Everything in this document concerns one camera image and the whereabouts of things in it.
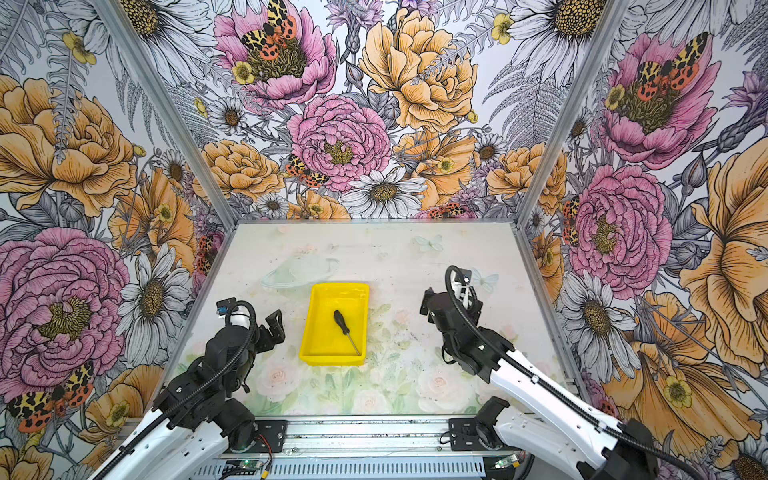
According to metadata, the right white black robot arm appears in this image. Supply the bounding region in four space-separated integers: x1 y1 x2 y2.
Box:
420 265 702 479

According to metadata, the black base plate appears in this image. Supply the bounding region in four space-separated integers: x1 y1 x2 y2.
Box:
447 417 484 452
247 419 288 454

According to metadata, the left green circuit board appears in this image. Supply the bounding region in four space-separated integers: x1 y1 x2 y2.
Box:
221 459 273 479

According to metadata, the left aluminium corner post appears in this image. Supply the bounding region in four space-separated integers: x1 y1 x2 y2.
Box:
89 0 239 232

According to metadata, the aluminium front rail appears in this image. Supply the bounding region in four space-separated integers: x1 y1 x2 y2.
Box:
116 415 529 460

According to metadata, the right aluminium corner post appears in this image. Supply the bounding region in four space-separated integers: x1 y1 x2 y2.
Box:
514 0 630 229

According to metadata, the black handled screwdriver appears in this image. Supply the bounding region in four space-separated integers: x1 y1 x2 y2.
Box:
333 310 360 355

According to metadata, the aluminium corner post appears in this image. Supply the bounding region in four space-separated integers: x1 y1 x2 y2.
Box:
514 0 630 229
89 0 239 232

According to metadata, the green circuit board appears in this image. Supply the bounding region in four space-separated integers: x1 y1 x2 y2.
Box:
221 459 273 479
493 454 520 470

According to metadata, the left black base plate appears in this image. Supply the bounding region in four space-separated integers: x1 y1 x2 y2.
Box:
247 419 288 454

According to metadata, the right green circuit board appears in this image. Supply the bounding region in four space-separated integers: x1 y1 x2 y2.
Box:
493 454 520 470

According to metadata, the white vented cable duct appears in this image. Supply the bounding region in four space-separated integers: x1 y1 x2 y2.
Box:
191 457 488 480

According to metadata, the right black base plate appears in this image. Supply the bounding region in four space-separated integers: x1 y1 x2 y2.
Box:
447 417 484 452

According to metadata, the yellow plastic bin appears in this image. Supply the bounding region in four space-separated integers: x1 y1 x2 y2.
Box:
299 283 370 367

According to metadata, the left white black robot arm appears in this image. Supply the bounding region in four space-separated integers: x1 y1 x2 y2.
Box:
92 298 287 479

